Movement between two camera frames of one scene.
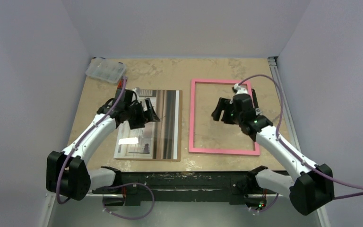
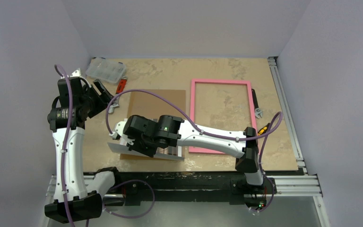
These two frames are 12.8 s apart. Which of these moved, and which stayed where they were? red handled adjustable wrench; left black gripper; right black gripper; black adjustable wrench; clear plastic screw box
Moved: left black gripper; right black gripper
Stayed: black adjustable wrench; red handled adjustable wrench; clear plastic screw box
